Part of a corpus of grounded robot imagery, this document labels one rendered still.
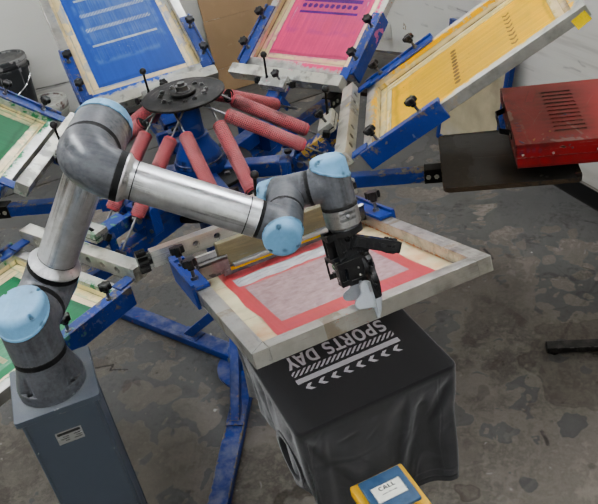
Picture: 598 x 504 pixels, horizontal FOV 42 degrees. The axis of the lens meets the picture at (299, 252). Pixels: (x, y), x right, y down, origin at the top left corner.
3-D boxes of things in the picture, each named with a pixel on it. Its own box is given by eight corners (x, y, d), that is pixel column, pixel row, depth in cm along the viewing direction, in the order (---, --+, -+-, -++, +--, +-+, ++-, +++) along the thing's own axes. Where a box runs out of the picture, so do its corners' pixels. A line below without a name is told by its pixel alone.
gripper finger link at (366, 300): (359, 325, 167) (345, 285, 165) (383, 315, 168) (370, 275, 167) (364, 327, 164) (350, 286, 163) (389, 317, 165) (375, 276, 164)
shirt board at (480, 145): (561, 143, 296) (562, 123, 292) (582, 198, 263) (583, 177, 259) (219, 173, 318) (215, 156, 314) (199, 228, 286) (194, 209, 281)
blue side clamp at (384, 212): (399, 231, 221) (394, 208, 219) (384, 237, 220) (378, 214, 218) (355, 213, 248) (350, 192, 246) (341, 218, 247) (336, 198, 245)
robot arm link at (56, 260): (3, 319, 173) (66, 112, 145) (24, 279, 185) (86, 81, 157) (56, 337, 176) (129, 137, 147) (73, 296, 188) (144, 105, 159)
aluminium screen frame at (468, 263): (494, 270, 176) (491, 254, 175) (256, 370, 161) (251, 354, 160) (351, 210, 248) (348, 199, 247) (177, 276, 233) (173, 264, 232)
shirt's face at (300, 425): (454, 365, 197) (454, 363, 196) (298, 435, 185) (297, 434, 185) (364, 273, 234) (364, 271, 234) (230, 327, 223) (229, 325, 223)
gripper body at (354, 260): (330, 282, 169) (316, 230, 165) (365, 268, 171) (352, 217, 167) (344, 291, 162) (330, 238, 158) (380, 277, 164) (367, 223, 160)
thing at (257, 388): (341, 503, 206) (324, 417, 188) (311, 517, 204) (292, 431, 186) (274, 397, 243) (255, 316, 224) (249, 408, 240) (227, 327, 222)
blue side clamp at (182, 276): (216, 303, 207) (208, 279, 204) (198, 310, 205) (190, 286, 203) (191, 275, 234) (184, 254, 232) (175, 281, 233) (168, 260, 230)
